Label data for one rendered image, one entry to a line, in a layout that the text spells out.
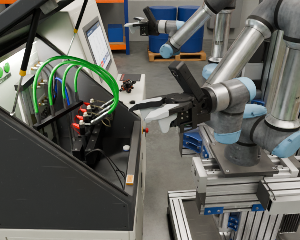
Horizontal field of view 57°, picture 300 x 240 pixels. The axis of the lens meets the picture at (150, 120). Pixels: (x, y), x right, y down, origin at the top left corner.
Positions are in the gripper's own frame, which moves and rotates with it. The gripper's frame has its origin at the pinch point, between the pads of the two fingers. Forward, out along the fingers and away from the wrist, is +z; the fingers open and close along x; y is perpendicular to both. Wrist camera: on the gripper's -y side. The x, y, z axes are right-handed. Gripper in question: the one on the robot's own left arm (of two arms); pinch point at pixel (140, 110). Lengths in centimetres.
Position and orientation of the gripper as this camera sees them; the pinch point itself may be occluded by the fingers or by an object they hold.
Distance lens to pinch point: 64.0
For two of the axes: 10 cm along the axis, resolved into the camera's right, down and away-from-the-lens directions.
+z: -8.6, 2.5, -4.5
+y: 0.7, 9.2, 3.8
